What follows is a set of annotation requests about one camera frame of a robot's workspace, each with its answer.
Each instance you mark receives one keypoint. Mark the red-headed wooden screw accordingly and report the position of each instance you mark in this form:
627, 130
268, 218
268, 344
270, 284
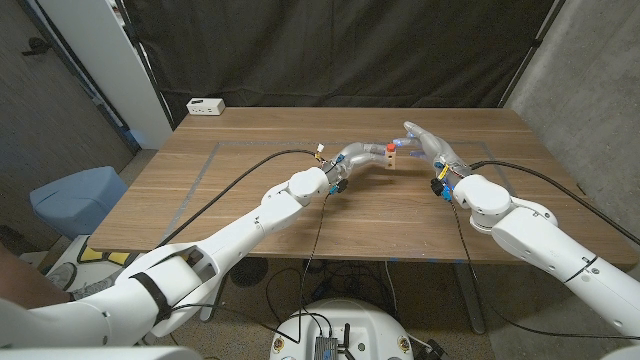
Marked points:
390, 147

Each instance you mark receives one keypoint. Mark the white table leg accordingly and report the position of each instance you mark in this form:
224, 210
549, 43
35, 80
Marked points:
209, 305

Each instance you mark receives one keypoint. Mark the person's bare leg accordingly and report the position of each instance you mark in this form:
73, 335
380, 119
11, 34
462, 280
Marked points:
22, 282

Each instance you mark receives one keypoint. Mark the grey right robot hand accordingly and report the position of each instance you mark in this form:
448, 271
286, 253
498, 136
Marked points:
437, 148

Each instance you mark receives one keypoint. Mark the black connector beside torso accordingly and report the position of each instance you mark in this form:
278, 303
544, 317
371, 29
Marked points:
435, 351

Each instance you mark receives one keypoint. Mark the white power strip box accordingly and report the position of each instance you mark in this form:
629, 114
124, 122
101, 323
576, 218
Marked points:
205, 106

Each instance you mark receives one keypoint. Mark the white cabinet panel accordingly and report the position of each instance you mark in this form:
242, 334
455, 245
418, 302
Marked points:
110, 65

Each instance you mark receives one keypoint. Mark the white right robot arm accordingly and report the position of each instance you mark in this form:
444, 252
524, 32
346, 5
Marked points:
550, 245

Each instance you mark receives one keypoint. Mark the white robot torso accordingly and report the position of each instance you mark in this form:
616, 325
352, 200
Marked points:
360, 320

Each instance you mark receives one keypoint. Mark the grey electronics box on torso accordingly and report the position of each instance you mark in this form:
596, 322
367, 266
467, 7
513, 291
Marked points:
325, 348

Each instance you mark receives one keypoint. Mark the blue-grey padded stool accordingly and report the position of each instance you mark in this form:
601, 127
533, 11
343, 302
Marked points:
75, 200

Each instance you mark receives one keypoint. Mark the grey sneaker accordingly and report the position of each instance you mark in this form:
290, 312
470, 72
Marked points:
62, 275
97, 286

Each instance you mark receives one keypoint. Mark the dark door frame rail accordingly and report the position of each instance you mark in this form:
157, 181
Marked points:
100, 101

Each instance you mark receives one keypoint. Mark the grey table leg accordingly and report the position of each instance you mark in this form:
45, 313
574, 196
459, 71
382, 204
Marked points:
467, 300

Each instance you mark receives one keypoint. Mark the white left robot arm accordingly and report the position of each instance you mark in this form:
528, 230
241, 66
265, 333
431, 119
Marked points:
200, 265

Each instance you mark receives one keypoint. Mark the black antenna on torso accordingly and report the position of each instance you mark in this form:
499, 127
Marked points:
346, 337

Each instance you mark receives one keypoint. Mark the black backdrop curtain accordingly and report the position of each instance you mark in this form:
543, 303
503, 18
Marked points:
325, 50

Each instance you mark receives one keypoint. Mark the black backdrop stand pole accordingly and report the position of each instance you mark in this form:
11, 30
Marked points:
145, 65
530, 50

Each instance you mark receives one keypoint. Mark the small wooden block with holes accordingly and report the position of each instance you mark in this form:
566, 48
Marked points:
391, 159

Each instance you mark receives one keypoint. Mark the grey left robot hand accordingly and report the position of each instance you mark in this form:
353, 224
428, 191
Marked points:
354, 156

